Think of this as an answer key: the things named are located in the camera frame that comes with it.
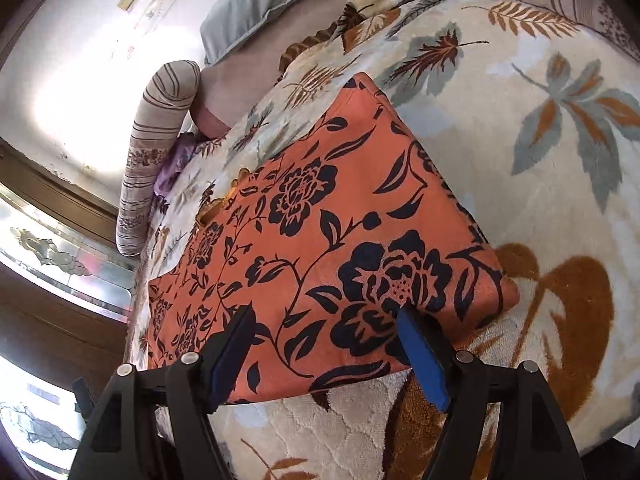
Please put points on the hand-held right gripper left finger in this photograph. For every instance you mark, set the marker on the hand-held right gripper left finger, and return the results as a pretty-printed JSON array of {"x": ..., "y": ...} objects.
[{"x": 232, "y": 360}]

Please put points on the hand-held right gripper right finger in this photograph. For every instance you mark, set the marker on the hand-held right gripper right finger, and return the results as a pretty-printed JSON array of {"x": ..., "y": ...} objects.
[{"x": 425, "y": 360}]

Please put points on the orange floral shirt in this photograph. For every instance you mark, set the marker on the orange floral shirt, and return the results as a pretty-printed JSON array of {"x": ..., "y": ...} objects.
[{"x": 330, "y": 240}]

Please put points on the wooden stained glass door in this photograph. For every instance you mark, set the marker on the wooden stained glass door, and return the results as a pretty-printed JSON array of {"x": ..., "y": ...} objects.
[{"x": 55, "y": 270}]

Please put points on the purple cloth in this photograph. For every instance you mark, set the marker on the purple cloth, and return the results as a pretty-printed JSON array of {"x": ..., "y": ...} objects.
[{"x": 172, "y": 165}]

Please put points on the striped bolster pillow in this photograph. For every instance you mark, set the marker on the striped bolster pillow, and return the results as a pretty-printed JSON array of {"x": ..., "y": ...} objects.
[{"x": 155, "y": 150}]

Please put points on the leaf print blanket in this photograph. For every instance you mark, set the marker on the leaf print blanket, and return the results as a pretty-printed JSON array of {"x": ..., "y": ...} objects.
[{"x": 550, "y": 170}]

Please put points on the pink bed sheet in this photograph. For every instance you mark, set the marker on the pink bed sheet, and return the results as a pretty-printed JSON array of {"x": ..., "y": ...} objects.
[{"x": 250, "y": 80}]

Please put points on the grey pillow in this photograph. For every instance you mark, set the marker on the grey pillow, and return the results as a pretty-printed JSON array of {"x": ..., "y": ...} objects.
[{"x": 270, "y": 5}]

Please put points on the beige wall switch plate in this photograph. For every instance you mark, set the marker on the beige wall switch plate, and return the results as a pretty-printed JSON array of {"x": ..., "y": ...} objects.
[{"x": 127, "y": 0}]

